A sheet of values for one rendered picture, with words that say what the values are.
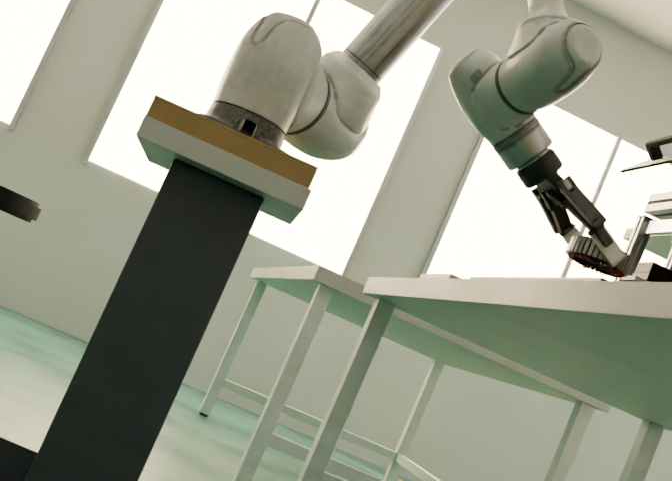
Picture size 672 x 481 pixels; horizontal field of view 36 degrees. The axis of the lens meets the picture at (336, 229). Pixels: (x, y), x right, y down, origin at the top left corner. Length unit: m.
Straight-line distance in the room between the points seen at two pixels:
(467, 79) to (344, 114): 0.40
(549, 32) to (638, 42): 5.72
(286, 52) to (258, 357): 4.63
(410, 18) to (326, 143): 0.30
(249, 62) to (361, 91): 0.27
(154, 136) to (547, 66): 0.68
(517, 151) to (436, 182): 4.93
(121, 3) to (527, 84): 5.10
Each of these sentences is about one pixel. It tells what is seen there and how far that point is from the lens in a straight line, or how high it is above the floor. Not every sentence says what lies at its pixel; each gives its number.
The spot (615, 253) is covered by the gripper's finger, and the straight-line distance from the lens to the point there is 1.81.
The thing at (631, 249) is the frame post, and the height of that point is 0.97.
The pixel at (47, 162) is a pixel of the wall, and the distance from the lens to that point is 6.46.
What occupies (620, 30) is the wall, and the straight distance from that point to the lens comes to 7.34.
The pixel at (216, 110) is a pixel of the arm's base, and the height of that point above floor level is 0.83.
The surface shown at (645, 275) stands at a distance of 2.15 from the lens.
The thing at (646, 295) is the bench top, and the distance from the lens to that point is 1.41.
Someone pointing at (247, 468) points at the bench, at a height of 0.07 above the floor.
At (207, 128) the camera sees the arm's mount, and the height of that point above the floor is 0.77.
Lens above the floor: 0.49
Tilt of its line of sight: 7 degrees up
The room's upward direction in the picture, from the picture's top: 24 degrees clockwise
